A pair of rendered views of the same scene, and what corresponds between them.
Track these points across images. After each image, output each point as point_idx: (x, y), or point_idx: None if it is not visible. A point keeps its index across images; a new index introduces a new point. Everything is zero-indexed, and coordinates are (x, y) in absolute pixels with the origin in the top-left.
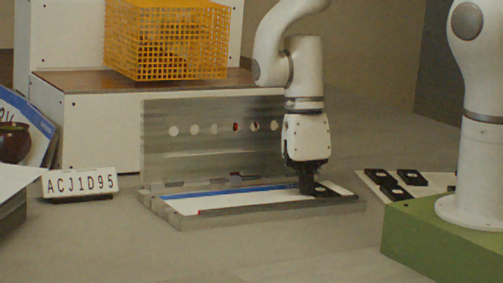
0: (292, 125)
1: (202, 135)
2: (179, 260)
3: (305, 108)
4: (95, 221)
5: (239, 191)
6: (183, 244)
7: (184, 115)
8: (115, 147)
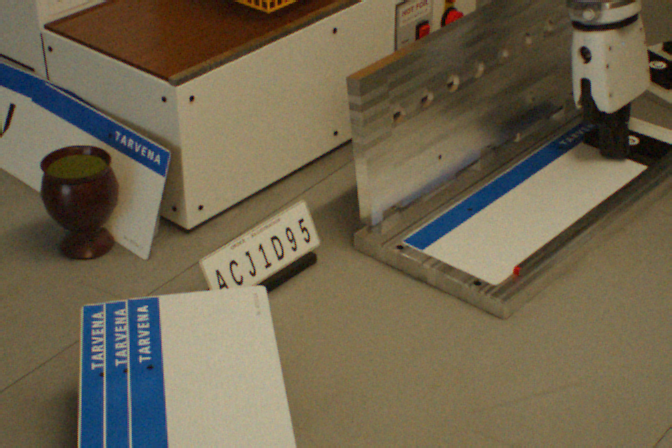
0: (602, 53)
1: (437, 103)
2: (584, 412)
3: (621, 19)
4: (347, 340)
5: (509, 182)
6: (544, 357)
7: (411, 78)
8: (259, 146)
